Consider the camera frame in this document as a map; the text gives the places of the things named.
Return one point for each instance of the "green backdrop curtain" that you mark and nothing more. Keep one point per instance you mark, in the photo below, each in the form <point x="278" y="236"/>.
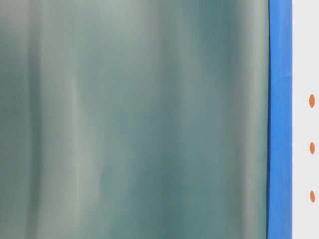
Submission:
<point x="133" y="119"/>

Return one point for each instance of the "blue table cloth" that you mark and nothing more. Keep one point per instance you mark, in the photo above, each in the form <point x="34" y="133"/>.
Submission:
<point x="279" y="185"/>

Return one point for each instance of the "white paper sheet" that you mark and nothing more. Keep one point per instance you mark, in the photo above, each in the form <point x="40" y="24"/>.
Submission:
<point x="305" y="141"/>

